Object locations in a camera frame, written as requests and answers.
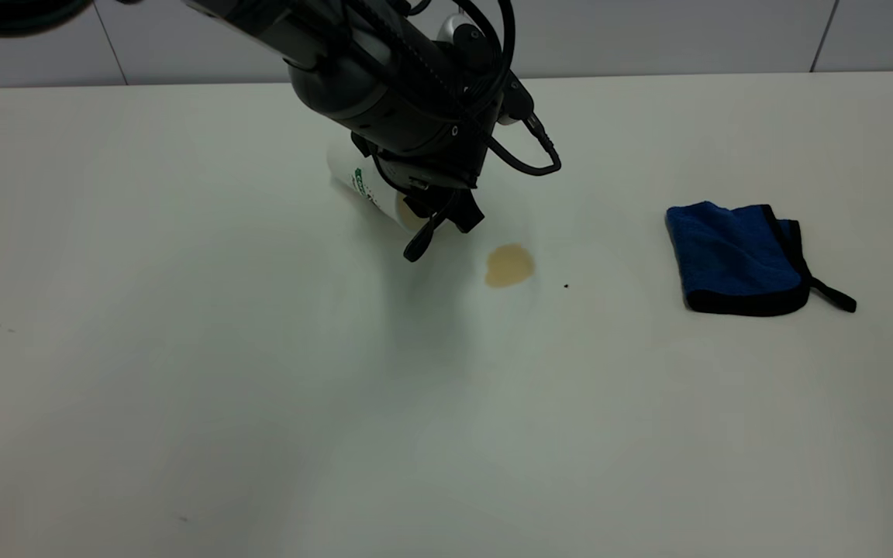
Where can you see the tan coffee spill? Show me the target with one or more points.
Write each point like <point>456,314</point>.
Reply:
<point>508,266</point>

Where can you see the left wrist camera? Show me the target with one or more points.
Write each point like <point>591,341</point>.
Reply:
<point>516,97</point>

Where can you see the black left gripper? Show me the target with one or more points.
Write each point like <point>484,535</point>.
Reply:
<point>431,167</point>

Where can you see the blue cloth with black trim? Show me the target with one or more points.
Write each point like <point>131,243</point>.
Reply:
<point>733,260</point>

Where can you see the white paper coffee cup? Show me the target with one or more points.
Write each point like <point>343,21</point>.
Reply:
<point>355,177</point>

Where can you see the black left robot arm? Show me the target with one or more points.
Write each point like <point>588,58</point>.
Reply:
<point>353,70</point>

